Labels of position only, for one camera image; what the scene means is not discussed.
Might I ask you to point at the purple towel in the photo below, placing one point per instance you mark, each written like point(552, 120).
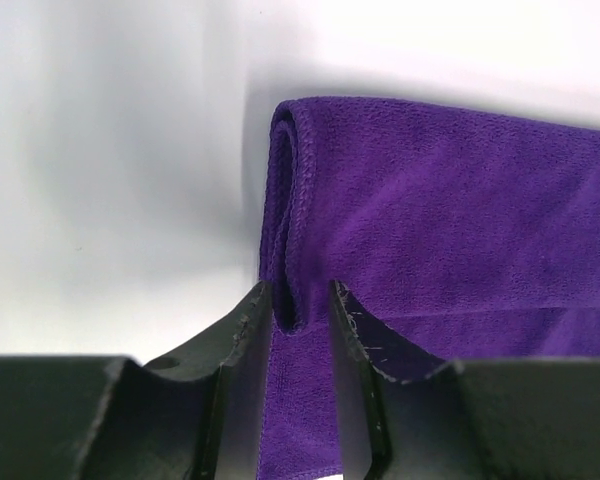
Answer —
point(472, 234)

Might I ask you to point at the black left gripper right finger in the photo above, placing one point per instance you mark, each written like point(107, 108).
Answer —
point(403, 413)

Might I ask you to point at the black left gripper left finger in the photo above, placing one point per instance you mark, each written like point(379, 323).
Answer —
point(194, 412)

